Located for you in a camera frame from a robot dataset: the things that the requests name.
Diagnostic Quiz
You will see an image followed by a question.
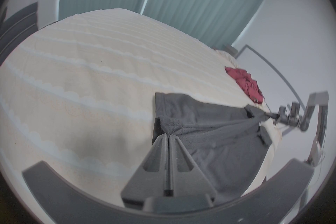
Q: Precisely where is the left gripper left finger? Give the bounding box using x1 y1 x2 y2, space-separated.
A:
121 134 170 208

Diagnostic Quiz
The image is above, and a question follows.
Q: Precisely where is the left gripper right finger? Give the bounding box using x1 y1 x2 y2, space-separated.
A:
169 135 218 204

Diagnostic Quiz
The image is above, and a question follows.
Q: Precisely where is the black T-shirt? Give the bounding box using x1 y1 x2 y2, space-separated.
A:
152 92 279 198

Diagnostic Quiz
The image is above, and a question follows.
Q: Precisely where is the bed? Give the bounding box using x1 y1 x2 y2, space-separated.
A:
0 8 309 208

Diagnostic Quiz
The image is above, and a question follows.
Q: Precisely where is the red garment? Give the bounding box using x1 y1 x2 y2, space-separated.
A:
224 67 265 105

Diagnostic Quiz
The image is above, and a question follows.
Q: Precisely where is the cream pillow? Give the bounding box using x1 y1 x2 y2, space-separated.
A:
215 49 237 66

